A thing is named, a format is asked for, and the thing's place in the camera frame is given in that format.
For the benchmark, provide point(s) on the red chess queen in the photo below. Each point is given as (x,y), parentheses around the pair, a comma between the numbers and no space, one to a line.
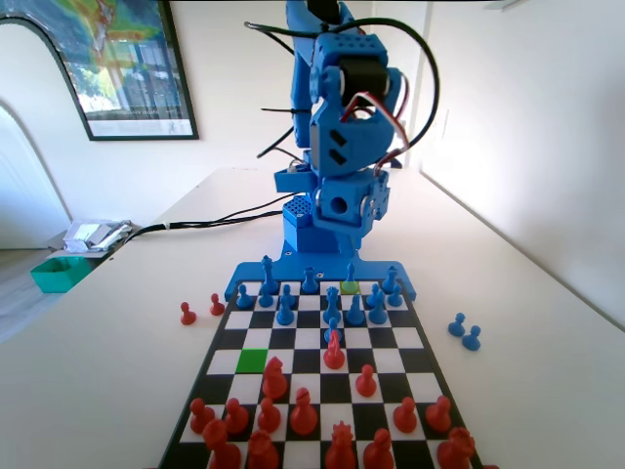
(340,447)

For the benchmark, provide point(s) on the black white chessboard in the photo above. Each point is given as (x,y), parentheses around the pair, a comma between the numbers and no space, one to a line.
(390,352)

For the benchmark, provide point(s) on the blue chess queen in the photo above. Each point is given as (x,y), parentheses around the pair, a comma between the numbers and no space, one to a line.
(332,303)

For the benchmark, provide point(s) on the red chess rook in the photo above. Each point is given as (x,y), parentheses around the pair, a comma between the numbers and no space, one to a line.
(263,449)
(456,447)

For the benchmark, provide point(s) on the blue chess rook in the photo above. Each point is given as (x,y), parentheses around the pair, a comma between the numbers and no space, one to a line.
(307,281)
(389,279)

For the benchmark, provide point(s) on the dark blue object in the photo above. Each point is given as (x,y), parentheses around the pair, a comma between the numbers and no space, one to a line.
(398,163)

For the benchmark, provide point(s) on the pile of papers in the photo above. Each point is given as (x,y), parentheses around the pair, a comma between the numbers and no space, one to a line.
(95,234)

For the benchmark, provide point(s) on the black zip tie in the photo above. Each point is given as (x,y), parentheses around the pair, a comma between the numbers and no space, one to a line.
(280,112)

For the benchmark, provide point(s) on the red chess knight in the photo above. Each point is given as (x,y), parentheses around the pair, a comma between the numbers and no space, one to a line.
(275,378)
(334,352)

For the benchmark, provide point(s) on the black framed poster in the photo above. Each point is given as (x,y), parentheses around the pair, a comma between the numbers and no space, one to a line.
(132,68)

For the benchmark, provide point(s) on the white arched panel black edge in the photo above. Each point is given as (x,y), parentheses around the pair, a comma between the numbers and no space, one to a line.
(29,146)

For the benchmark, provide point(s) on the red chess bishop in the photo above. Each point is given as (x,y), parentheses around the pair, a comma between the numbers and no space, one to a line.
(378,449)
(303,413)

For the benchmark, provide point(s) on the white light switch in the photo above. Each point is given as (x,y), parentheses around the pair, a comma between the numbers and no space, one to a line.
(443,128)

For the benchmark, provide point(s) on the green plastic bin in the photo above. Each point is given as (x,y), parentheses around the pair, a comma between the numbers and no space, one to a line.
(58,273)

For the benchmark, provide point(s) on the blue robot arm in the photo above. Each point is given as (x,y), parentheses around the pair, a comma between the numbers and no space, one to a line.
(299,73)

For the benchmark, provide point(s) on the group of blue chess pieces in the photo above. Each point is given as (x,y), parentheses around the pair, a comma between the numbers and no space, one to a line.
(251,271)

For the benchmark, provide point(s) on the red chess pawn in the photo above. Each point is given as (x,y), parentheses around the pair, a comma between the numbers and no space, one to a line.
(268,415)
(236,415)
(187,313)
(405,415)
(438,413)
(216,304)
(200,415)
(366,381)

